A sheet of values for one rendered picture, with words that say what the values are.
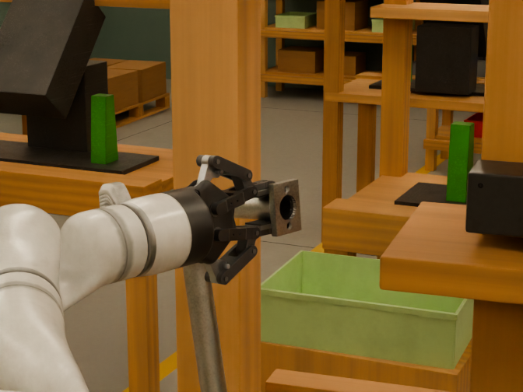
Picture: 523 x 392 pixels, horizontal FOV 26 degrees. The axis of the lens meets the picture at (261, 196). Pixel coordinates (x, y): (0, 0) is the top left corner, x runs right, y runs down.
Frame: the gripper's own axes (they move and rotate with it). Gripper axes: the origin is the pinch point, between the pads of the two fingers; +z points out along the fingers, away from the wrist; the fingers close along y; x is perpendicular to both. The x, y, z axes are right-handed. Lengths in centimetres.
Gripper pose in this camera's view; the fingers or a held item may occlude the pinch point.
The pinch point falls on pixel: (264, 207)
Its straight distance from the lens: 119.1
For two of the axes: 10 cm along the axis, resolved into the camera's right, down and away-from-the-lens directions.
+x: -7.3, -0.6, 6.8
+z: 6.8, -1.6, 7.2
